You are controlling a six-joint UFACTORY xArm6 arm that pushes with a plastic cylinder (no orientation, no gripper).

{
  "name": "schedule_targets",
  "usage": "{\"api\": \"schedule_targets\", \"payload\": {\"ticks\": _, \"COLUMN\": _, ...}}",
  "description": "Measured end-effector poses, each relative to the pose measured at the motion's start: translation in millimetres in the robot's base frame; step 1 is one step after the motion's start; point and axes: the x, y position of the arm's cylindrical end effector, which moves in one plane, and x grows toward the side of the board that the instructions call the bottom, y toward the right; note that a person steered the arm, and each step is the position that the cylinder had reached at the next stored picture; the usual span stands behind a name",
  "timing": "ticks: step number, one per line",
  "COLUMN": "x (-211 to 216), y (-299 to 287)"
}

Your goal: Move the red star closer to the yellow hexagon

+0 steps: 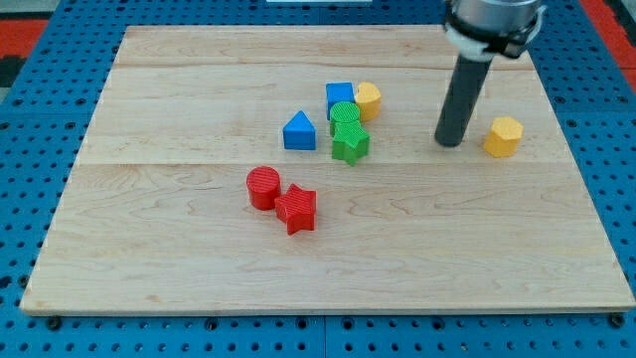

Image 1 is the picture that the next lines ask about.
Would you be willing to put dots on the red star block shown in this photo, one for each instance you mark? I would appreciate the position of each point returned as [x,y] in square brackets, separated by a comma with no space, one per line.
[297,209]

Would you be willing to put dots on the green star block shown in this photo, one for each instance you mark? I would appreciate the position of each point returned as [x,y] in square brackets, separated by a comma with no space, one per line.
[350,142]

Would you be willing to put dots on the yellow hexagon block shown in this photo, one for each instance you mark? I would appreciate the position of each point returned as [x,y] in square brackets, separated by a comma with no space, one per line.
[504,136]

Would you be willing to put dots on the blue triangle block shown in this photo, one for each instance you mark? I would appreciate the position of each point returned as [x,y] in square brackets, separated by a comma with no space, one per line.
[299,133]

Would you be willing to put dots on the red cylinder block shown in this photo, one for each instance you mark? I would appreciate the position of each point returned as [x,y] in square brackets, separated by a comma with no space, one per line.
[264,186]

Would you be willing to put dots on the green cylinder block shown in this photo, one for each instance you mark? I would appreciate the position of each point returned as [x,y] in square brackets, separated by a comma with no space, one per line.
[343,112]

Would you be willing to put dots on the wooden board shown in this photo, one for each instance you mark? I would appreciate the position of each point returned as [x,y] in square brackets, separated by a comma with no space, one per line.
[155,218]

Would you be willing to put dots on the blue cube block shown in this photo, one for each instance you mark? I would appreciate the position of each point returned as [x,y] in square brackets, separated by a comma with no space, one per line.
[337,92]

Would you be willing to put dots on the yellow heart block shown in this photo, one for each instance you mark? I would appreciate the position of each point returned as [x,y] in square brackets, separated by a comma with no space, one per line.
[368,99]

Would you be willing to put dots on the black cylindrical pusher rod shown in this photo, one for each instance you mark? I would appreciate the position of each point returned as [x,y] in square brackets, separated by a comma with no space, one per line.
[467,80]

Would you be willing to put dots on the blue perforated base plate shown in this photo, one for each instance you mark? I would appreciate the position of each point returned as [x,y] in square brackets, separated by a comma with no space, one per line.
[46,113]

